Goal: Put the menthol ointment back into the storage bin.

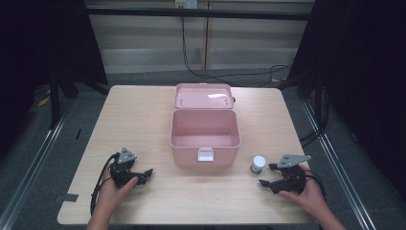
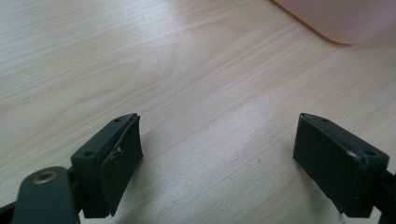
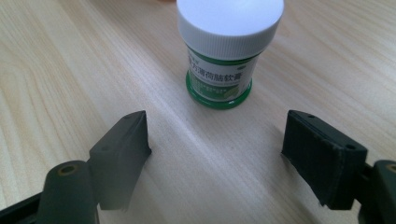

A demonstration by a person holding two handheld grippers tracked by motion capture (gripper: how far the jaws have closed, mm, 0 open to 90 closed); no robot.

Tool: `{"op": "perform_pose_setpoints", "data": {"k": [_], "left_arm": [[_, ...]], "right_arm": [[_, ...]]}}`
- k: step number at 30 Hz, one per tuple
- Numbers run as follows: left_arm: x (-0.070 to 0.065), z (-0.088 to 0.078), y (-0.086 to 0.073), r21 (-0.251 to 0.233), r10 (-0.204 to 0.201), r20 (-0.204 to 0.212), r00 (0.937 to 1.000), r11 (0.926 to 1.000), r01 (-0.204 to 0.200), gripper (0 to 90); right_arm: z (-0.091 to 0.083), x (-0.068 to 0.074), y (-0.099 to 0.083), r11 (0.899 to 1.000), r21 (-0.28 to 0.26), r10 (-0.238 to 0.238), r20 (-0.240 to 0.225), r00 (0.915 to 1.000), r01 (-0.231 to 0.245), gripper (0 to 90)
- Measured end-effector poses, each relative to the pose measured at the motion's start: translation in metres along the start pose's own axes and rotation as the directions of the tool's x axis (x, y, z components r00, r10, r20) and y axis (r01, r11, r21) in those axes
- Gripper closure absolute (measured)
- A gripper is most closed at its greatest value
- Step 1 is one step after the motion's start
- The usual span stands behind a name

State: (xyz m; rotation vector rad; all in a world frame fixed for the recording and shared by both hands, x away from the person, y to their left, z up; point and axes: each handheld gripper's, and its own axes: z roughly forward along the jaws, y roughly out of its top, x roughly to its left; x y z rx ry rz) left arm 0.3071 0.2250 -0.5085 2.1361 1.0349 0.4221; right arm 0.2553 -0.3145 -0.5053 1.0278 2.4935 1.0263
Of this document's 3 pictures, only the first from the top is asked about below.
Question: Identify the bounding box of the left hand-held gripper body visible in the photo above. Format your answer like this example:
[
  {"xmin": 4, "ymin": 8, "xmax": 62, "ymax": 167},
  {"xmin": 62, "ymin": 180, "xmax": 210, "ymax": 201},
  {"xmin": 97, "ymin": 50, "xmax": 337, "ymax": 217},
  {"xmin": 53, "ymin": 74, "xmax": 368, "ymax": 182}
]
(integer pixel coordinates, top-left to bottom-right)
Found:
[{"xmin": 109, "ymin": 147, "xmax": 142, "ymax": 190}]

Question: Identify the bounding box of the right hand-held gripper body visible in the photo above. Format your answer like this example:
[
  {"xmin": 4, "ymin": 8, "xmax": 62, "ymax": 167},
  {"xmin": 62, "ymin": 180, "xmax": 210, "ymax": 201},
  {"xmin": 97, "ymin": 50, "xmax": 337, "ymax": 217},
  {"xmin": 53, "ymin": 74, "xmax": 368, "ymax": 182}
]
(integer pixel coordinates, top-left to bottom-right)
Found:
[{"xmin": 276, "ymin": 154, "xmax": 312, "ymax": 196}]

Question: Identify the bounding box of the small white-lidded jar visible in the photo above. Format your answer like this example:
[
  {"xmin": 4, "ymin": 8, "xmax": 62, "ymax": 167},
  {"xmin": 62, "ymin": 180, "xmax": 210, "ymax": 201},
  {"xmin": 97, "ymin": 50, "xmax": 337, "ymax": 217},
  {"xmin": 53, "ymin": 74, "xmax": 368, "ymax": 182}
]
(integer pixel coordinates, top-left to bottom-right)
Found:
[{"xmin": 249, "ymin": 155, "xmax": 267, "ymax": 174}]

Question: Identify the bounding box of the pink storage box with lid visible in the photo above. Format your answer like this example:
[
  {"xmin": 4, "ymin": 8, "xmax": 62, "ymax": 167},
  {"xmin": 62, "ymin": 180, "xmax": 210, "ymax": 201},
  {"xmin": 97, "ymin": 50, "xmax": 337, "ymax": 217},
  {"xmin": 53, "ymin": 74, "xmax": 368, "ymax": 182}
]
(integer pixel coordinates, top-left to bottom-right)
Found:
[{"xmin": 169, "ymin": 82, "xmax": 242, "ymax": 170}]

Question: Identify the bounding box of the person's right hand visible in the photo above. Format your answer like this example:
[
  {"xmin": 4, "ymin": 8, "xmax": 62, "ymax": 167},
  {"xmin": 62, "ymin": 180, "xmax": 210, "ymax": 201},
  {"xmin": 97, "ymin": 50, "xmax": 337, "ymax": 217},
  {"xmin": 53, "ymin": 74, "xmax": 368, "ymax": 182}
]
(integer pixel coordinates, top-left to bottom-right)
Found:
[{"xmin": 278, "ymin": 164, "xmax": 327, "ymax": 219}]

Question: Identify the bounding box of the person's left hand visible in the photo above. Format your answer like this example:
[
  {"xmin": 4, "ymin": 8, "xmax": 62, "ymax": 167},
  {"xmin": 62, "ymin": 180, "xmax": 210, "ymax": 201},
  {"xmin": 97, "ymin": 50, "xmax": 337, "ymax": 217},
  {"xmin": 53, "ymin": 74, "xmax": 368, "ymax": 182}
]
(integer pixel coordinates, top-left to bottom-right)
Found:
[{"xmin": 95, "ymin": 160, "xmax": 140, "ymax": 216}]

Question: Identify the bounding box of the black metal stand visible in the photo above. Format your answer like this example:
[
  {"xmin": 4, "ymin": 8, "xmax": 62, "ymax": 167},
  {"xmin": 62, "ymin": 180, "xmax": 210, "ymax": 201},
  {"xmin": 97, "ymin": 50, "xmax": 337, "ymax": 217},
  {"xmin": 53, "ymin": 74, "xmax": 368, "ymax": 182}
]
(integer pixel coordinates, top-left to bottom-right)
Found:
[{"xmin": 48, "ymin": 71, "xmax": 62, "ymax": 129}]

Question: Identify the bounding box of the yellow tape strip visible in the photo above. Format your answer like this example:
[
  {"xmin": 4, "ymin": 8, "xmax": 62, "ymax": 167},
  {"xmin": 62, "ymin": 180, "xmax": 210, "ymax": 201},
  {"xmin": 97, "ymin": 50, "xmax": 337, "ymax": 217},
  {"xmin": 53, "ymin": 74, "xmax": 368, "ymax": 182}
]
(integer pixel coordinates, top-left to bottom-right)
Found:
[{"xmin": 36, "ymin": 95, "xmax": 52, "ymax": 107}]

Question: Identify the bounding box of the black curtain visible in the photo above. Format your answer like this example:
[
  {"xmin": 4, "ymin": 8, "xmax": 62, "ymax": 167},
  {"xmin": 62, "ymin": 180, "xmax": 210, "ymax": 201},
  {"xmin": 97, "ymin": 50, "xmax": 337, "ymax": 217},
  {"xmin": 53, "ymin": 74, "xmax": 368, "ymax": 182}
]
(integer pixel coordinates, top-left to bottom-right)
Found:
[
  {"xmin": 285, "ymin": 0, "xmax": 406, "ymax": 195},
  {"xmin": 0, "ymin": 0, "xmax": 109, "ymax": 162}
]

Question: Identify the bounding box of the right hand-held gripper black cable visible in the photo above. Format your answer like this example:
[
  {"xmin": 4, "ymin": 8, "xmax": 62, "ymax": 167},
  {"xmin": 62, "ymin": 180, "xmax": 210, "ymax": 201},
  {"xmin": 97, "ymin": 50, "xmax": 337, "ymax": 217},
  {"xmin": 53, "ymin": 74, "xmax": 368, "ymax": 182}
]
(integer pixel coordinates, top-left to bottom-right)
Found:
[{"xmin": 303, "ymin": 170, "xmax": 328, "ymax": 203}]

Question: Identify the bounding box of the hand-held gripper black cable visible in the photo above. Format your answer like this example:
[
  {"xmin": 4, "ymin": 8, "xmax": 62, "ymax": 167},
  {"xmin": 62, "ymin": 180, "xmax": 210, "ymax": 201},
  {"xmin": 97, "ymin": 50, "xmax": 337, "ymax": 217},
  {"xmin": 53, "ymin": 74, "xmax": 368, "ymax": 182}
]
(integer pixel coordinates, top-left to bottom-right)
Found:
[
  {"xmin": 89, "ymin": 151, "xmax": 121, "ymax": 216},
  {"xmin": 303, "ymin": 170, "xmax": 328, "ymax": 203}
]

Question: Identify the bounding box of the left hand-held gripper black cable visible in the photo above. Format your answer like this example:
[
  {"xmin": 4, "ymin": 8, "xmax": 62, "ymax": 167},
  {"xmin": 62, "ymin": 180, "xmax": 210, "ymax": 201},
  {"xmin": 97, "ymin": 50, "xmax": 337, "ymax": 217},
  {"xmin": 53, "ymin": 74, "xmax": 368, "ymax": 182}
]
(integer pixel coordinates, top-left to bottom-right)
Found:
[{"xmin": 89, "ymin": 151, "xmax": 121, "ymax": 216}]

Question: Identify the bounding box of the metal floor rail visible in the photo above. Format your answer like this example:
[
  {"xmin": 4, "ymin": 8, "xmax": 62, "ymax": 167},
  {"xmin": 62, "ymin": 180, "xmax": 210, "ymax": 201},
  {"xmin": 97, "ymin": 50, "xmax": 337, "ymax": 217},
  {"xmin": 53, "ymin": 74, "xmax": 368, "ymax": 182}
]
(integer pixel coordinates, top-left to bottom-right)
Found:
[
  {"xmin": 0, "ymin": 103, "xmax": 72, "ymax": 230},
  {"xmin": 300, "ymin": 101, "xmax": 381, "ymax": 230}
]

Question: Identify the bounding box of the black floor cable bundle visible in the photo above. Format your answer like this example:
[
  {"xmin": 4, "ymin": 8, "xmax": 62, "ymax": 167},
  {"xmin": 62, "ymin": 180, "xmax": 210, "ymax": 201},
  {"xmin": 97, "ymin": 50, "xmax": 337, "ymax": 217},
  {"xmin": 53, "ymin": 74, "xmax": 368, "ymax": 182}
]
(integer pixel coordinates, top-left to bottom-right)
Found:
[{"xmin": 299, "ymin": 84, "xmax": 329, "ymax": 149}]

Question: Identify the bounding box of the black wall cable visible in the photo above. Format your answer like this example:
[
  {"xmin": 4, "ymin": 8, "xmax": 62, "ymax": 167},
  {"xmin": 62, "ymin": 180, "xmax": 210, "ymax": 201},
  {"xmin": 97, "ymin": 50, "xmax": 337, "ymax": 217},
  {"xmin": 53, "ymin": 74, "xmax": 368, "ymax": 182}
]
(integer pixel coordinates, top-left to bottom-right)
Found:
[{"xmin": 179, "ymin": 14, "xmax": 293, "ymax": 88}]

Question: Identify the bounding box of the black horizontal frame bar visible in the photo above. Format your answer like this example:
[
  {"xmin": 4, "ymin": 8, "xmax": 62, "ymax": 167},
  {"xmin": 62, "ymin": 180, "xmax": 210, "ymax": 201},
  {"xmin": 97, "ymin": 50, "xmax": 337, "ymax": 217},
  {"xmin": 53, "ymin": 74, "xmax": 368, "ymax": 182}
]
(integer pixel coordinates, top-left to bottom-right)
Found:
[{"xmin": 85, "ymin": 7, "xmax": 313, "ymax": 22}]

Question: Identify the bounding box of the white wall socket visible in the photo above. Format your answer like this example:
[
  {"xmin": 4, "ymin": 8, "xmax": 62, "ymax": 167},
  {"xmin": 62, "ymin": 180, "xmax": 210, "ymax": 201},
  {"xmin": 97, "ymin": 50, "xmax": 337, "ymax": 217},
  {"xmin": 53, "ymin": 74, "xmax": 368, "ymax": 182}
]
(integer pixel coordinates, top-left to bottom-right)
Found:
[{"xmin": 174, "ymin": 0, "xmax": 199, "ymax": 10}]

